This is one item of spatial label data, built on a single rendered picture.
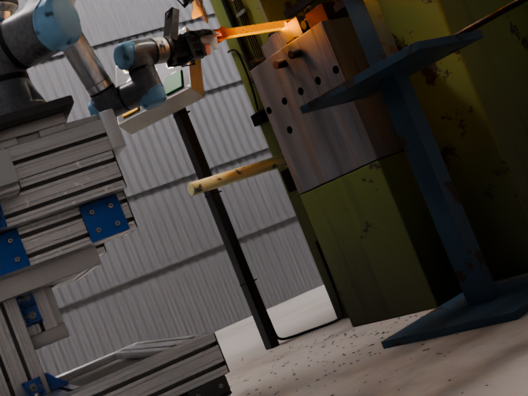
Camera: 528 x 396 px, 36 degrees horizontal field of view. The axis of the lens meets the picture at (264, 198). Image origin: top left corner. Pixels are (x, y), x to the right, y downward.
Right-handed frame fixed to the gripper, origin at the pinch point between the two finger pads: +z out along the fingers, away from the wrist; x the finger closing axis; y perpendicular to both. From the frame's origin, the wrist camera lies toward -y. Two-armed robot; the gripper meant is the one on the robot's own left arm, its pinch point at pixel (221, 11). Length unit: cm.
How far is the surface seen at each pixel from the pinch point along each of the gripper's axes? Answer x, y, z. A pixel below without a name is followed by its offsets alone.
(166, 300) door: -220, -27, 106
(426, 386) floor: 74, 100, 67
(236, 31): 1.4, 2.7, 7.4
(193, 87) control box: -37.3, -1.2, 13.8
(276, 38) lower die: -4.1, -13.6, 19.6
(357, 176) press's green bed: 12, 17, 62
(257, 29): 1.4, -4.4, 11.8
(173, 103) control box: -47.1, 2.5, 13.3
